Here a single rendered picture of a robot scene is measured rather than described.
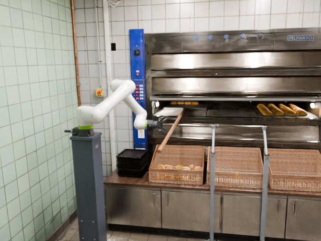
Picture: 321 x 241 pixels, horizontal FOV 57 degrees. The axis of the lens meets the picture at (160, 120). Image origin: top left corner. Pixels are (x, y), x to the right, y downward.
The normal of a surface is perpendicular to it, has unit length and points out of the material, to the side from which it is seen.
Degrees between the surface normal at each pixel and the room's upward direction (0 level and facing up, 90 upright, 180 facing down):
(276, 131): 70
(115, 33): 90
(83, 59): 90
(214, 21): 90
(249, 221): 92
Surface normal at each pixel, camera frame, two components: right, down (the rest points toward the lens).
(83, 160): -0.18, 0.20
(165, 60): -0.17, -0.17
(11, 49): 0.98, 0.02
